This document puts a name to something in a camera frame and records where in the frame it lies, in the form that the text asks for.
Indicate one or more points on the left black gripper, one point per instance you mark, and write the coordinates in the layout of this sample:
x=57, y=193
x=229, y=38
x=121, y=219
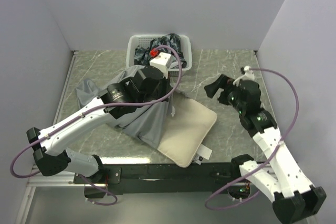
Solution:
x=167, y=89

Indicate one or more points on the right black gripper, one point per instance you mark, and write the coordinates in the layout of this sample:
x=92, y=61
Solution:
x=222, y=83

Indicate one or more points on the grey pillowcase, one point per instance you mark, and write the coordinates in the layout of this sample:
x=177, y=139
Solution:
x=145, y=124

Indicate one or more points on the cream pillow with bear print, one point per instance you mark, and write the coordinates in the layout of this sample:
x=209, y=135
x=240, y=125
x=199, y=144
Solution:
x=184, y=131

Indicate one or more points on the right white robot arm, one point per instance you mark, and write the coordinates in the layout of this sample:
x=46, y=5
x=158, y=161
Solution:
x=293, y=195

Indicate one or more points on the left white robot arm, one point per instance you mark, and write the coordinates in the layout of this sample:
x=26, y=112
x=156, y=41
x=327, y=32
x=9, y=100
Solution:
x=52, y=153

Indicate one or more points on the dark patterned cloth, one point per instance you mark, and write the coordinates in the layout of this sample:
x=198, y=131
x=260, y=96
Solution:
x=142, y=54

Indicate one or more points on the white plastic basket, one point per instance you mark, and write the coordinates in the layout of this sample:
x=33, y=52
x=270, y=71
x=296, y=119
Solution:
x=144, y=41

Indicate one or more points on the black base beam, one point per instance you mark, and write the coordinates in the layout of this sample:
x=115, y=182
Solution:
x=165, y=178

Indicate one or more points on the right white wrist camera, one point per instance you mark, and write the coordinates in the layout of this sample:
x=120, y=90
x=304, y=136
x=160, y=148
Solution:
x=245, y=73

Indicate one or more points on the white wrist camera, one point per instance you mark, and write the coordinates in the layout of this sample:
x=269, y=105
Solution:
x=161, y=61
x=245, y=73

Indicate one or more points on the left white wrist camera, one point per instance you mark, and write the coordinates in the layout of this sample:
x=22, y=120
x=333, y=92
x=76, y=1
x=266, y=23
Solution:
x=161, y=61

